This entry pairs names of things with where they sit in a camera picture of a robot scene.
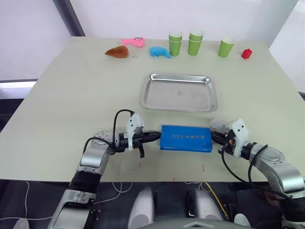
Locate grey rounded shell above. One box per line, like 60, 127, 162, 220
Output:
128, 187, 158, 229
185, 189, 225, 229

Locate red toy block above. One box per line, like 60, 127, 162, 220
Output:
241, 48, 253, 60

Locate blue plush toy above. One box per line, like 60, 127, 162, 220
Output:
149, 46, 173, 59

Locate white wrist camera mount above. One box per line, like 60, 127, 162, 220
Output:
228, 118, 250, 158
125, 114, 145, 152

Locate yellow floor cable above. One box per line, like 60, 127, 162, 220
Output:
204, 182, 230, 220

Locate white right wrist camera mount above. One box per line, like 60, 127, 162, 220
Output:
228, 118, 250, 158

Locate white floor cable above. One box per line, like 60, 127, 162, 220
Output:
0, 181, 54, 221
95, 182, 131, 206

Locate brown plush toy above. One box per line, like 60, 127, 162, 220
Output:
104, 45, 139, 59

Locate grey metal ledge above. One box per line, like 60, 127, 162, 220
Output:
0, 78, 39, 99

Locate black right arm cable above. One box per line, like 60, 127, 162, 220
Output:
220, 139, 294, 200

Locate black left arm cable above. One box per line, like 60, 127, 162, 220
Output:
82, 109, 134, 156

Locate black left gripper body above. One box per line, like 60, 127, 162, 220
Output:
132, 132, 145, 159

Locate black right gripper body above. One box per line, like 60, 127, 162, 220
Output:
218, 132, 235, 154

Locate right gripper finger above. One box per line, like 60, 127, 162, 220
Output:
211, 132, 227, 146
209, 119, 230, 134

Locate dark grey wall post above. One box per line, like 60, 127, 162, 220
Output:
51, 0, 86, 38

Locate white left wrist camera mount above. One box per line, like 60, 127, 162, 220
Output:
125, 114, 145, 152

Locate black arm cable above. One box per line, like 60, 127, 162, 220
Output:
82, 109, 134, 156
220, 139, 294, 200

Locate metal tray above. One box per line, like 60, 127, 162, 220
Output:
140, 73, 218, 113

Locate blue surgical instrument pack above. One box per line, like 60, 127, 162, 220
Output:
159, 124, 214, 153

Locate pink plush toy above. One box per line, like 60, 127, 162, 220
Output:
121, 36, 147, 48

